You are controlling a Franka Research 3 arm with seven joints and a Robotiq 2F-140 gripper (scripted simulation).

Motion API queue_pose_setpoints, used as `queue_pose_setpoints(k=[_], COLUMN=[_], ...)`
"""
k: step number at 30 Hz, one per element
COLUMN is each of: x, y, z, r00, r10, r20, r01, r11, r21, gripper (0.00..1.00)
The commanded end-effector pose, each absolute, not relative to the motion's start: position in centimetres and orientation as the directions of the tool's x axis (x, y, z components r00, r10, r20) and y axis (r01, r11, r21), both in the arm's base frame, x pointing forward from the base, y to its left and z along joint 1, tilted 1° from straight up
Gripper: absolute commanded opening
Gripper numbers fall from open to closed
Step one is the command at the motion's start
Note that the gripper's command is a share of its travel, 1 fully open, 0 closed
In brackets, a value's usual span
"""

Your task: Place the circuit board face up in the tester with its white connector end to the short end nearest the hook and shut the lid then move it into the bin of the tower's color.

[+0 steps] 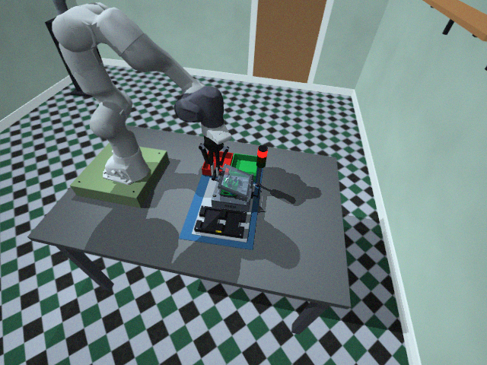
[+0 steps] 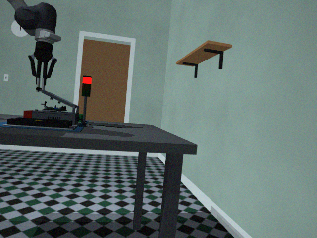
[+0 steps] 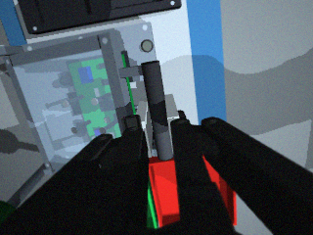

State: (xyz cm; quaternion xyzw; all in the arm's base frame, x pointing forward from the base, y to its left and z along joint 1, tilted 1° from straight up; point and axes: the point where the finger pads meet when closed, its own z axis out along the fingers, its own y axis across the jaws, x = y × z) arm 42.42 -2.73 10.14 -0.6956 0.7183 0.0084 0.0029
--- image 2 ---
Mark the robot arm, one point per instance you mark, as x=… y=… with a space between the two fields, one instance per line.
x=38 y=20

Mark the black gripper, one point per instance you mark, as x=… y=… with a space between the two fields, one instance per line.
x=43 y=53

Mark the red bin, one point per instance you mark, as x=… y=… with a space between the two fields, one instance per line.
x=27 y=114

